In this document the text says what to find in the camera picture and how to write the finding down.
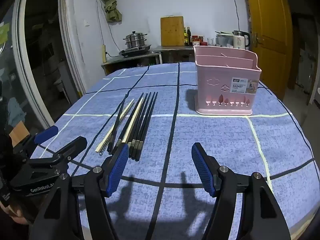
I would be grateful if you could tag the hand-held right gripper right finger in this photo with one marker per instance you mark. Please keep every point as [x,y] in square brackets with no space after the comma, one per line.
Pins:
[203,170]

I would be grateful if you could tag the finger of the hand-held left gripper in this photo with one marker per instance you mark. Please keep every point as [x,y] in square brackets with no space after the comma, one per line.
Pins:
[47,133]
[75,146]

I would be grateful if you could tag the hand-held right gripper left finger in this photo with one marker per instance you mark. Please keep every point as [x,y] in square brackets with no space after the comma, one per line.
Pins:
[117,170]

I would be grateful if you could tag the cream wooden chopstick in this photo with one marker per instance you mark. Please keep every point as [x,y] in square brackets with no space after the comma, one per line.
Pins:
[115,125]
[133,118]

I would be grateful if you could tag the bundle of black chopsticks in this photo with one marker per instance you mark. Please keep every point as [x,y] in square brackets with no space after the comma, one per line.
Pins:
[145,115]

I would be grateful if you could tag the pink plastic utensil basket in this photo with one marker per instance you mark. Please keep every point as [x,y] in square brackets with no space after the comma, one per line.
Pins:
[215,92]

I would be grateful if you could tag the person's left hand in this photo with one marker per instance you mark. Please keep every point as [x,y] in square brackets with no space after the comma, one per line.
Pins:
[10,213]

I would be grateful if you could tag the blue checked tablecloth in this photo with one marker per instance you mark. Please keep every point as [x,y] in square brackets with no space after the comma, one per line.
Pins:
[225,142]

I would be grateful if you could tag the low steel shelf table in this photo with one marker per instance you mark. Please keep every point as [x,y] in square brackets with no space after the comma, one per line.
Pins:
[130,59]

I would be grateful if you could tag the white sliding glass door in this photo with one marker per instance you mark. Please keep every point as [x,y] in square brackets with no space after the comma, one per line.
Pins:
[70,30]

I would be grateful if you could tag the steel cooktop stove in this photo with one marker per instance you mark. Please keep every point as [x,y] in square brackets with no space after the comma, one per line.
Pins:
[136,51]

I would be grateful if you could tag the stainless steel steamer pot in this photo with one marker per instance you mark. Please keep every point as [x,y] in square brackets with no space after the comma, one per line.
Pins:
[135,41]

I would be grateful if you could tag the steel kitchen table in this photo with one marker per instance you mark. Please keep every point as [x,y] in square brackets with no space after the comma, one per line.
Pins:
[175,48]

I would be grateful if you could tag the clear glass cup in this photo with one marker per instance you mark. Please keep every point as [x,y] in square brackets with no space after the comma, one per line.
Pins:
[210,42]

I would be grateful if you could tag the white label sauce jar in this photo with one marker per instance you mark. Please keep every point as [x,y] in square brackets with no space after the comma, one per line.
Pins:
[195,42]

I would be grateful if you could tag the white plastic container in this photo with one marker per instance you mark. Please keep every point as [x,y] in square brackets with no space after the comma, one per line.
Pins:
[223,41]

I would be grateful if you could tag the yellow oil bottle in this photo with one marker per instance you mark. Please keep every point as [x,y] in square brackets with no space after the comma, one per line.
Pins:
[185,38]

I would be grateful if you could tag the dark sauce bottle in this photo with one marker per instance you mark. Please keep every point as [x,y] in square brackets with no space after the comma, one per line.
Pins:
[189,37]

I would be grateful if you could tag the white electric kettle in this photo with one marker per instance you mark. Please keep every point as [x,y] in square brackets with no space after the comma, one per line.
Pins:
[240,41]

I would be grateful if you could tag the green hanging curtain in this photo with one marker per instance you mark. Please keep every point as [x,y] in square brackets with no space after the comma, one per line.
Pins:
[110,7]

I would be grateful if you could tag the wooden cutting board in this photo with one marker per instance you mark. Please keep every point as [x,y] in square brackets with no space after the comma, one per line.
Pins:
[172,31]

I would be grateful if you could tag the yellow wooden door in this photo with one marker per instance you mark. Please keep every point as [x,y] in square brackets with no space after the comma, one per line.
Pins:
[270,30]

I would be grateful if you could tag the yellowed wall power strip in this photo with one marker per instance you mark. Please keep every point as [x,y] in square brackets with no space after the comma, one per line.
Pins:
[103,53]

